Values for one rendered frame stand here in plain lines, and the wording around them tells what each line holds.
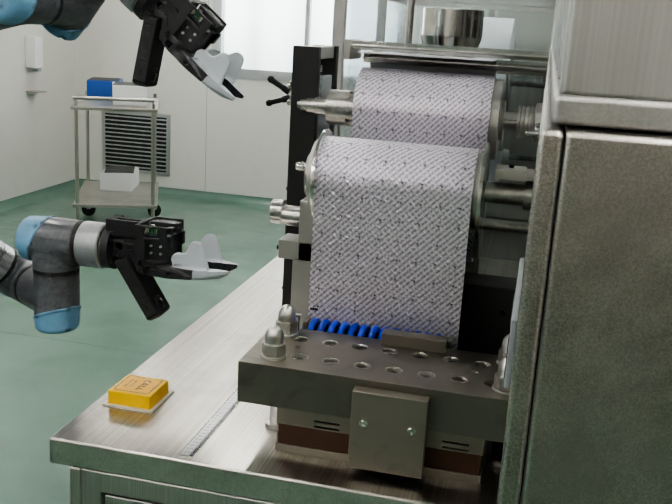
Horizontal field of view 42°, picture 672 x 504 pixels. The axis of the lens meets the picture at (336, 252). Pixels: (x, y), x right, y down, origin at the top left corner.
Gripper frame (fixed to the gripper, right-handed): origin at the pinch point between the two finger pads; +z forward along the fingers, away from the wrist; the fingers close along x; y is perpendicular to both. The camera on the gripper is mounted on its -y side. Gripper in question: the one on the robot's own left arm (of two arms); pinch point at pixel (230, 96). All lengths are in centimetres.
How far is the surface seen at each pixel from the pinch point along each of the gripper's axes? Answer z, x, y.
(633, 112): 35, -91, 41
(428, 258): 40.1, -8.2, 6.5
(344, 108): 12.6, 19.9, 7.4
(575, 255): 38, -92, 35
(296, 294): 30.0, -0.2, -16.1
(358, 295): 36.8, -8.2, -5.5
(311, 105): 7.6, 21.8, 3.1
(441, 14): 9, 63, 28
